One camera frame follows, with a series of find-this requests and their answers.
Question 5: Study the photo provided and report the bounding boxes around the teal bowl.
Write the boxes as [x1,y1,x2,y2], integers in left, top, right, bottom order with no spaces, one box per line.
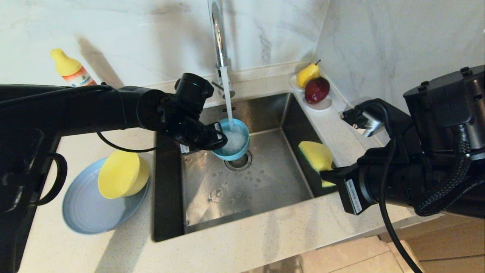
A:
[211,118,250,161]

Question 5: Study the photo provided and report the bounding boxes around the yellow and green sponge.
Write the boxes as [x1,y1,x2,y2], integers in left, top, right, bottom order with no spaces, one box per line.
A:
[297,141,336,188]

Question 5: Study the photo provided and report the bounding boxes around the chrome kitchen faucet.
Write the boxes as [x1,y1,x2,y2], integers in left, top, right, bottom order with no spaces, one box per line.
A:
[207,0,236,100]

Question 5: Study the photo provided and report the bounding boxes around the orange dish soap bottle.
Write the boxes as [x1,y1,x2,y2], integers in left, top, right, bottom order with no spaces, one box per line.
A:
[50,48,97,87]

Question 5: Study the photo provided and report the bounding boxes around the metal sink drain strainer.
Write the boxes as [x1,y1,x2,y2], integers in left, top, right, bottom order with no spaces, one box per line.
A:
[224,151,252,171]

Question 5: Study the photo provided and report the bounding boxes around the stainless steel sink basin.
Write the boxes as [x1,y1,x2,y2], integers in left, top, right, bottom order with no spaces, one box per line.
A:
[153,92,349,242]

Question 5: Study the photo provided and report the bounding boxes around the yellow-green bowl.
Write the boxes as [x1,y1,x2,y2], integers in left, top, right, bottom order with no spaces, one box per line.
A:
[98,150,150,199]

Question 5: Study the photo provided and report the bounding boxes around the dark red apple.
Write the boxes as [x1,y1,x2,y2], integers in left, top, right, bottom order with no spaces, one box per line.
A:
[304,77,330,104]

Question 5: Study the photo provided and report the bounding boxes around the beige wooden cabinet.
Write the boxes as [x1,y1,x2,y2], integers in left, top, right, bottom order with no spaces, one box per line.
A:
[378,216,485,273]

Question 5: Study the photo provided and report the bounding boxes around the yellow pear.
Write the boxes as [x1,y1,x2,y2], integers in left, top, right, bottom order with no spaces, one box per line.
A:
[296,60,321,88]

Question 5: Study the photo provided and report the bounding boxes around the blue-grey plate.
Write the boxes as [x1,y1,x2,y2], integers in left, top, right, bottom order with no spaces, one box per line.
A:
[63,157,150,235]

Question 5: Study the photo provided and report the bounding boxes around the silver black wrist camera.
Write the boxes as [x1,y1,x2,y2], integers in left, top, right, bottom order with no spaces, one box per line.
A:
[341,98,391,138]

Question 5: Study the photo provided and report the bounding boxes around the black braided cable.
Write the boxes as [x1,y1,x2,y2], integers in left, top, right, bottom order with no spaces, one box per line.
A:
[415,125,485,217]
[36,152,68,207]

